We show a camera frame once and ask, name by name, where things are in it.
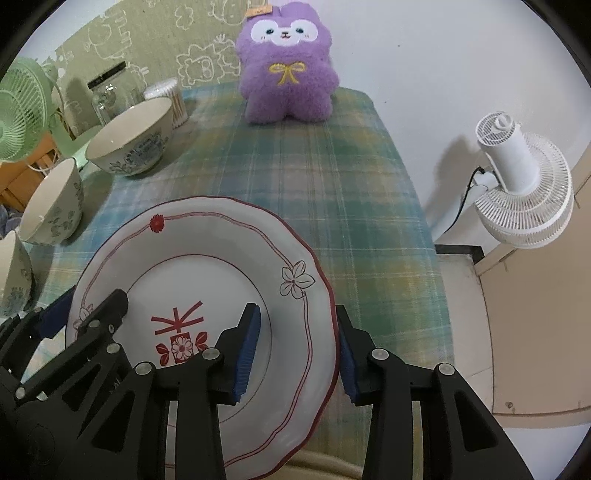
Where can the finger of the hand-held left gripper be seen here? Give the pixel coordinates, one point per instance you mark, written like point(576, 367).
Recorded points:
point(56, 314)
point(108, 314)

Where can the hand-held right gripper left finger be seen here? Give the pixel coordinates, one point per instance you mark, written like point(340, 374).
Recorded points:
point(247, 355)

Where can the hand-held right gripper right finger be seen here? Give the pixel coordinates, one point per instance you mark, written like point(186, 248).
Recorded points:
point(346, 364)

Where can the white plate with red pattern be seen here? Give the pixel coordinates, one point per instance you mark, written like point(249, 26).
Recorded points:
point(207, 258)

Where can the floral ceramic bowl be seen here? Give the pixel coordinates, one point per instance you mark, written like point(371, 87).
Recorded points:
point(60, 217)
point(138, 152)
point(16, 286)

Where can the wooden headboard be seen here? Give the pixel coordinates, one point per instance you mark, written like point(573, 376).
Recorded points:
point(21, 180)

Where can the beige door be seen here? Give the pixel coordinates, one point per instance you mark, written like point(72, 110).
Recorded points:
point(545, 332)

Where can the glass jar with dark lid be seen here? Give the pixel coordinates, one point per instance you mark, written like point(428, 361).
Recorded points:
point(108, 104)

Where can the green desk fan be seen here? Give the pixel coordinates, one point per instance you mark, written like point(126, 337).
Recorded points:
point(18, 106)

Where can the cotton swab container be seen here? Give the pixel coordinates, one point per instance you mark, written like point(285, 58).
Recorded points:
point(168, 99)

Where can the white standing fan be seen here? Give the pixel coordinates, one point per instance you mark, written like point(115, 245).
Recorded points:
point(521, 203)

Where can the purple plush rabbit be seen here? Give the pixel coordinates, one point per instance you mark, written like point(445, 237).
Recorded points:
point(286, 92)

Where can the green printed wall mat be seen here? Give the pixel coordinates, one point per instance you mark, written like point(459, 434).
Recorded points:
point(152, 41)

